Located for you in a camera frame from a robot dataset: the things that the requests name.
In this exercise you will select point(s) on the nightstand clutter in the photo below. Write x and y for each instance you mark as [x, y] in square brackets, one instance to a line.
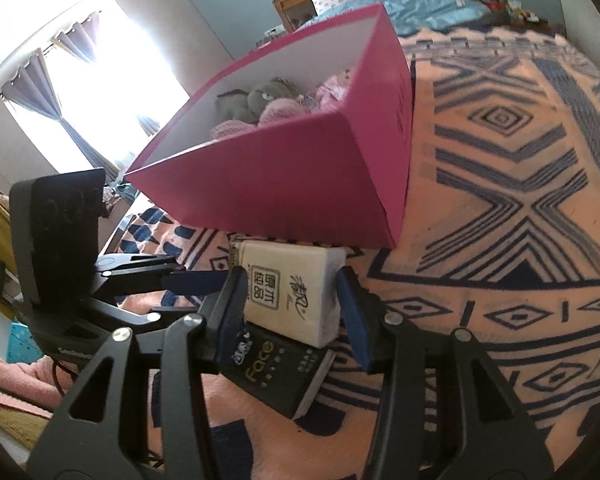
[525, 15]

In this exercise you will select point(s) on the cream tissue pack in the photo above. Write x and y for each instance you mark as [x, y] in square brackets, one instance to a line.
[290, 290]

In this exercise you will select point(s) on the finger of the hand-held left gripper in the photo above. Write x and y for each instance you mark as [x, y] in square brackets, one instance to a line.
[140, 320]
[200, 282]

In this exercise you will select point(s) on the white dotted pillow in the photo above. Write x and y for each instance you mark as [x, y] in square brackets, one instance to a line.
[337, 1]

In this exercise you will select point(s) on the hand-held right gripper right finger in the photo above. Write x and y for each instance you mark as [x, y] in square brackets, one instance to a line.
[355, 315]

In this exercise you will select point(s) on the pink cardboard box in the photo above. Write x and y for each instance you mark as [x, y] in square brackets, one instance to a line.
[290, 180]

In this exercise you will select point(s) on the olive rug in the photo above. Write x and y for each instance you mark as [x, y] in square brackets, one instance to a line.
[15, 427]

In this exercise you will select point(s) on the pile of clothes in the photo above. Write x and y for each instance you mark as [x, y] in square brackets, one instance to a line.
[125, 192]

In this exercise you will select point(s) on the teal perforated basket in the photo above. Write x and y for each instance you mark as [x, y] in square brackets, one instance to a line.
[22, 342]

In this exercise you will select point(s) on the green plush toy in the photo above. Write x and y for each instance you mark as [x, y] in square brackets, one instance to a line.
[260, 97]

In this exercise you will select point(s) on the pink plush toy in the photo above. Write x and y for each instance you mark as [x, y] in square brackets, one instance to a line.
[280, 110]

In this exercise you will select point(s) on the light blue quilt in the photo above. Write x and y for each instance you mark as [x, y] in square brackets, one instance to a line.
[430, 7]

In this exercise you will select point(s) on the bedside clutter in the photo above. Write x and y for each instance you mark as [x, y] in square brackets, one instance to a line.
[270, 36]

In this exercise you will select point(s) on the black tissue pack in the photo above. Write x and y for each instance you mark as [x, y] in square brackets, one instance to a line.
[275, 370]

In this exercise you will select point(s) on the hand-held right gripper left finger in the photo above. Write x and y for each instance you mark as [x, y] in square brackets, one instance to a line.
[232, 310]

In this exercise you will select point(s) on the pink towel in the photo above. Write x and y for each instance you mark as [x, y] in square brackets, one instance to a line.
[20, 380]

